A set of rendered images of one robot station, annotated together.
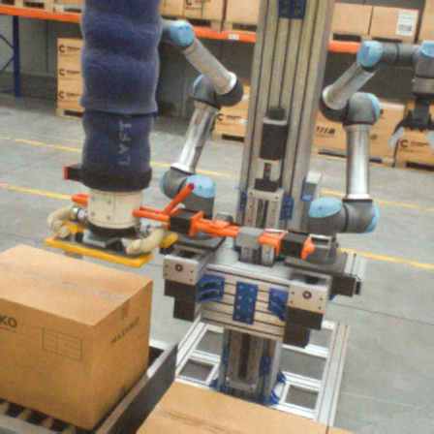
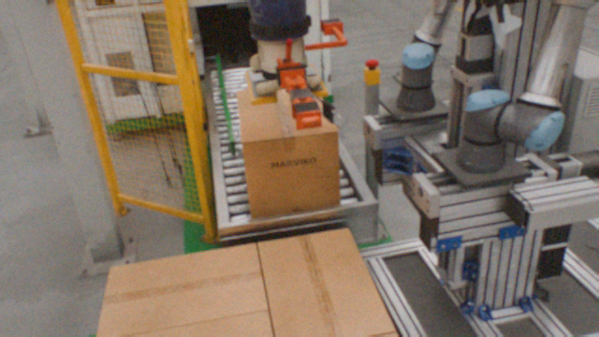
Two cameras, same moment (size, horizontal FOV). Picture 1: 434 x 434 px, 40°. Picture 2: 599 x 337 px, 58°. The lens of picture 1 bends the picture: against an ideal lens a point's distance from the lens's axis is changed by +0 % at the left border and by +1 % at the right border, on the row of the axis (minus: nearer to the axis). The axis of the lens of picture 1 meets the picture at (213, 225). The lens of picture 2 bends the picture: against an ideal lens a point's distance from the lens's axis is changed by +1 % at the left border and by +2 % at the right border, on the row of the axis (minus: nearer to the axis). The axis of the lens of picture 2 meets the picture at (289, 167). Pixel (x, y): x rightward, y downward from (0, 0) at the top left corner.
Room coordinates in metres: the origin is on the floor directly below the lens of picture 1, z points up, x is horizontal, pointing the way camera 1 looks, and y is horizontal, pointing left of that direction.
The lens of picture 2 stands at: (0.98, -1.51, 1.91)
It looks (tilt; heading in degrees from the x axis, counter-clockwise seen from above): 29 degrees down; 65
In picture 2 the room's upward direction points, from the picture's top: 5 degrees counter-clockwise
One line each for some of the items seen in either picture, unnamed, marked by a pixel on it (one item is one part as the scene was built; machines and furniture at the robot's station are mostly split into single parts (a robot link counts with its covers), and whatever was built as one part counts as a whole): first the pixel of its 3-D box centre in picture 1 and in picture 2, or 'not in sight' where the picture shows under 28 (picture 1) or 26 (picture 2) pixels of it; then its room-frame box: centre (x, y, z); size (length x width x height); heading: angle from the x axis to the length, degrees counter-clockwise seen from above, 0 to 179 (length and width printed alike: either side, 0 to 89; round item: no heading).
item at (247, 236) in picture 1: (250, 236); (300, 99); (1.69, -0.11, 1.27); 0.07 x 0.07 x 0.04; 71
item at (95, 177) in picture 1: (116, 170); (280, 23); (1.84, 0.33, 1.39); 0.23 x 0.23 x 0.04
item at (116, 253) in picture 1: (98, 244); (259, 82); (1.75, 0.36, 1.17); 0.34 x 0.10 x 0.05; 71
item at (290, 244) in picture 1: (294, 245); (306, 114); (1.64, -0.24, 1.28); 0.08 x 0.07 x 0.05; 71
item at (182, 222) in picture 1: (185, 221); (291, 75); (1.76, 0.09, 1.28); 0.10 x 0.08 x 0.06; 161
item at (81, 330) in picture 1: (52, 328); (285, 147); (1.92, 0.55, 0.75); 0.60 x 0.40 x 0.40; 70
